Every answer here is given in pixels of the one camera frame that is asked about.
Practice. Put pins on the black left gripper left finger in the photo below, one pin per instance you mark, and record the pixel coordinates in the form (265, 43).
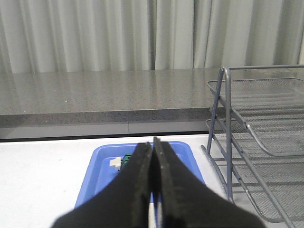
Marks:
(123, 203)

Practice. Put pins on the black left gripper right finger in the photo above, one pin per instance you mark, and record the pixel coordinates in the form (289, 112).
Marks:
(186, 202)

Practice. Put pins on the mesh rack tray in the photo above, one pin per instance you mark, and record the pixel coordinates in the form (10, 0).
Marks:
(265, 153)
(274, 185)
(266, 99)

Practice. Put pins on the blue plastic tray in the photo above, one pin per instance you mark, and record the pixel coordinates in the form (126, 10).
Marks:
(99, 174)

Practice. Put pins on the green terminal block component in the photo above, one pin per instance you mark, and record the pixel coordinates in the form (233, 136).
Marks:
(119, 162)

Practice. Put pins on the grey stone counter ledge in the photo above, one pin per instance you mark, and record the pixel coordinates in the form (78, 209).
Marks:
(104, 103)

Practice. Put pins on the pale pleated curtain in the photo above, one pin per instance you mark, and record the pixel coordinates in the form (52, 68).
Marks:
(92, 35)

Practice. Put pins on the grey wire rack frame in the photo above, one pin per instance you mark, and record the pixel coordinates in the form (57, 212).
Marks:
(220, 89)

